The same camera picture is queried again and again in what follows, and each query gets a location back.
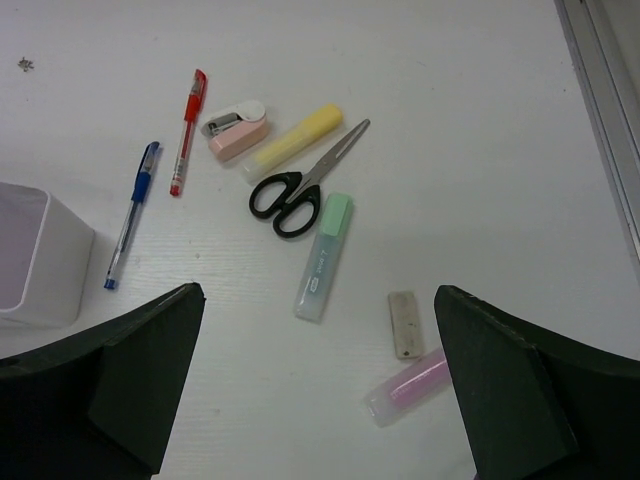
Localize black handled scissors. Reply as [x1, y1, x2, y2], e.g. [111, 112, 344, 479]
[249, 119, 371, 240]

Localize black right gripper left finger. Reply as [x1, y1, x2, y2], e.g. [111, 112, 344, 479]
[1, 283, 206, 479]

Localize beige eraser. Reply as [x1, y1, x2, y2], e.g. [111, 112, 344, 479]
[388, 291, 425, 360]

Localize green highlighter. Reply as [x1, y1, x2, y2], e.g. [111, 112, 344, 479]
[294, 193, 354, 323]

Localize aluminium right side rail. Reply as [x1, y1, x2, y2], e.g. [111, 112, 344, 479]
[555, 1, 639, 270]

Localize red gel pen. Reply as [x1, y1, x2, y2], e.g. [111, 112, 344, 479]
[169, 69, 207, 198]

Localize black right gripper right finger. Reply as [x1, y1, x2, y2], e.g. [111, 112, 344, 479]
[434, 285, 639, 479]

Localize yellow highlighter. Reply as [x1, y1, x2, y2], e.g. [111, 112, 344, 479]
[242, 103, 343, 184]

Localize pink white mini stapler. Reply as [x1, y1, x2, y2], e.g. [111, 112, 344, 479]
[200, 100, 270, 162]

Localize white divided organizer right box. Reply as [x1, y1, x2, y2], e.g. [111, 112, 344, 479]
[1, 182, 95, 328]

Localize blue gel pen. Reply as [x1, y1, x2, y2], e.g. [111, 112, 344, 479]
[103, 141, 161, 290]

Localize purple highlighter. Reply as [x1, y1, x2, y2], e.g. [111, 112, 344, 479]
[364, 348, 451, 428]

